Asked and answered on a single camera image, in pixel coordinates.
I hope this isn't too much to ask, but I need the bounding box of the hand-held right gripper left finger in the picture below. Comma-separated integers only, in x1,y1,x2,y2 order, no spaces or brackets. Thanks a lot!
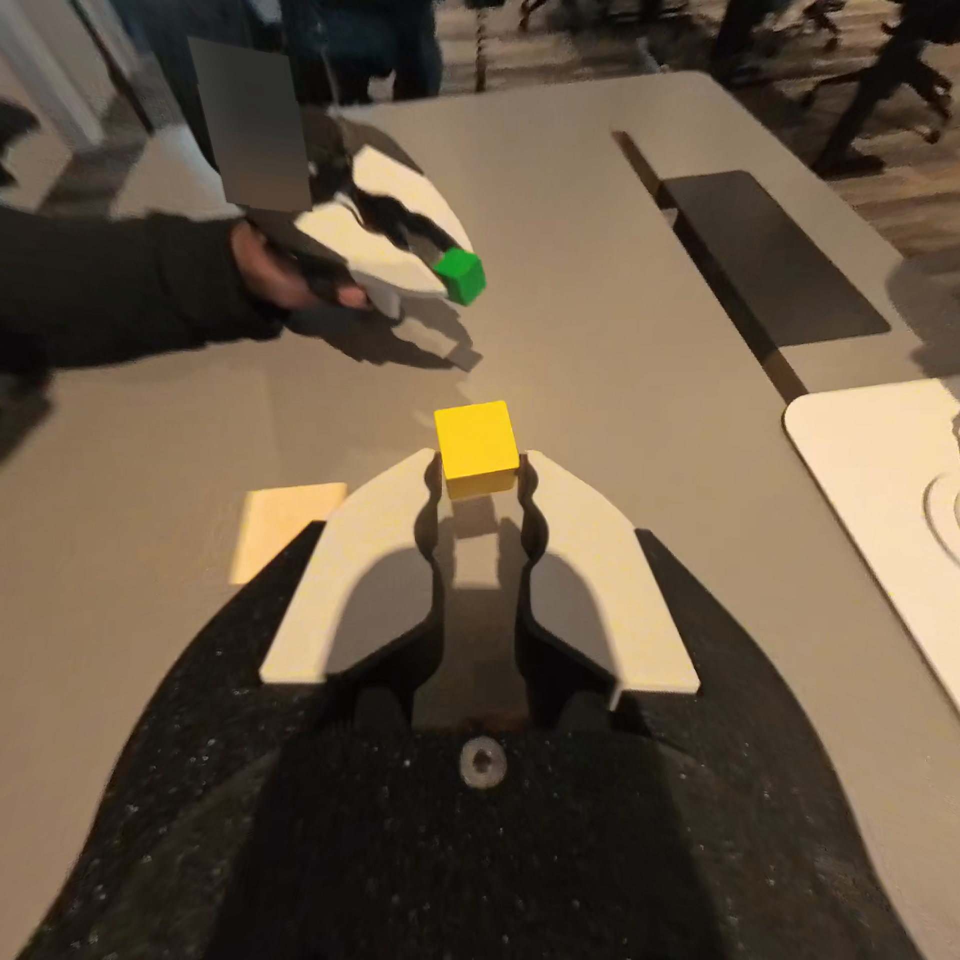
260,448,445,725

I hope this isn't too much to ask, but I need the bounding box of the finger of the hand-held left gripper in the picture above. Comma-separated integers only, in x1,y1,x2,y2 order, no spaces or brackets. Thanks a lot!
351,144,477,264
294,202,451,301

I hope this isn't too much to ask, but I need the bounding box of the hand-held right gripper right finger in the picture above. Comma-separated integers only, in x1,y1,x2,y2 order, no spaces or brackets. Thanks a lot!
516,448,701,727

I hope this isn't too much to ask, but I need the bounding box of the green wooden cube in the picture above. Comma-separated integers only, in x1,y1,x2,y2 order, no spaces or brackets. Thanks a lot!
433,249,487,307

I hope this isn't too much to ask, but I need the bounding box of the yellow wooden cube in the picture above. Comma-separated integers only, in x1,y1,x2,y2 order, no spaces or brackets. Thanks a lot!
434,400,521,501

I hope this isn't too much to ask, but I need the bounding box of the person's left forearm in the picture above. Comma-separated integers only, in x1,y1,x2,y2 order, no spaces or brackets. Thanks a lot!
0,204,290,372

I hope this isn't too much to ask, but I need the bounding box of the person's left hand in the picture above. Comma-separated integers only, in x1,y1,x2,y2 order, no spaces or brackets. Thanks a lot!
228,217,372,312

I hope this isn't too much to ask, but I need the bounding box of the black rectangular mat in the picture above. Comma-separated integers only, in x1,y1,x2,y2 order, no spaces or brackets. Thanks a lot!
658,171,892,348

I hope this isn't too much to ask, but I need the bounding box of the black office chair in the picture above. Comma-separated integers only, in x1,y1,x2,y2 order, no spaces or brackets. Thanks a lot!
813,0,960,177

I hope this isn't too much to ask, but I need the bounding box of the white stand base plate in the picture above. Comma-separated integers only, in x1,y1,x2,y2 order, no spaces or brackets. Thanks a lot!
783,378,960,714

